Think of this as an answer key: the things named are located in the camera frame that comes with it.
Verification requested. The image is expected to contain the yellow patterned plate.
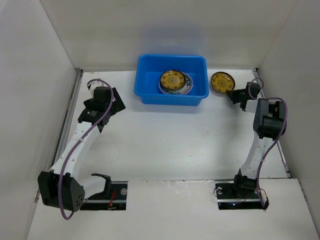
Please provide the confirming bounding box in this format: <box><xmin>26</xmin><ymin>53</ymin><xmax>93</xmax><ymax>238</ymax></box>
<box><xmin>159</xmin><ymin>70</ymin><xmax>187</xmax><ymax>91</ymax></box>
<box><xmin>210</xmin><ymin>71</ymin><xmax>236</xmax><ymax>94</ymax></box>

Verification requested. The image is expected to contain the white plate dark lettered rim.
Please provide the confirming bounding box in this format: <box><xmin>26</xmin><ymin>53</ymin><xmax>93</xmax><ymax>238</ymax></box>
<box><xmin>158</xmin><ymin>70</ymin><xmax>194</xmax><ymax>95</ymax></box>

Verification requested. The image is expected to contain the teal patterned plate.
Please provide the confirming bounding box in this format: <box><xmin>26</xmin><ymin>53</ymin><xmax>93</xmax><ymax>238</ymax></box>
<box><xmin>158</xmin><ymin>74</ymin><xmax>188</xmax><ymax>94</ymax></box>

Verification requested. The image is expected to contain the purple plate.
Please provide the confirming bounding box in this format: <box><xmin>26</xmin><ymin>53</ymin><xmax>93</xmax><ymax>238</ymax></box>
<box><xmin>158</xmin><ymin>72</ymin><xmax>194</xmax><ymax>95</ymax></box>

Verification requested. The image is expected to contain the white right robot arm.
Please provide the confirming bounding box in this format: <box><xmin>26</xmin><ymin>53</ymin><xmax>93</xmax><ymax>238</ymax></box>
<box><xmin>226</xmin><ymin>82</ymin><xmax>288</xmax><ymax>198</ymax></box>

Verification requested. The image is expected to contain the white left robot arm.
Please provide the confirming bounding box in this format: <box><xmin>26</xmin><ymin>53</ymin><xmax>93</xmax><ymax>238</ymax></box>
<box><xmin>37</xmin><ymin>86</ymin><xmax>126</xmax><ymax>213</ymax></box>

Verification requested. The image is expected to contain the blue plastic bin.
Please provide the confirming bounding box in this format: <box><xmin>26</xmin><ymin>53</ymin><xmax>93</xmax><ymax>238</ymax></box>
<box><xmin>134</xmin><ymin>54</ymin><xmax>209</xmax><ymax>106</ymax></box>

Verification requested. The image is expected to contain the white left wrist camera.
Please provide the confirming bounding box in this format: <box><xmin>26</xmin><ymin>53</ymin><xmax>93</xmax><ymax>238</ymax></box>
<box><xmin>86</xmin><ymin>81</ymin><xmax>104</xmax><ymax>96</ymax></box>

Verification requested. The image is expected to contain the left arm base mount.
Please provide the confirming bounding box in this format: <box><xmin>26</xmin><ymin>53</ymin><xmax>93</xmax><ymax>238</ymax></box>
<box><xmin>80</xmin><ymin>173</ymin><xmax>128</xmax><ymax>211</ymax></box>

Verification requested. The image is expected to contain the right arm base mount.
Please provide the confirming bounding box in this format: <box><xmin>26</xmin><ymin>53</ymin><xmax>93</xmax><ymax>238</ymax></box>
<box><xmin>213</xmin><ymin>180</ymin><xmax>270</xmax><ymax>210</ymax></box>

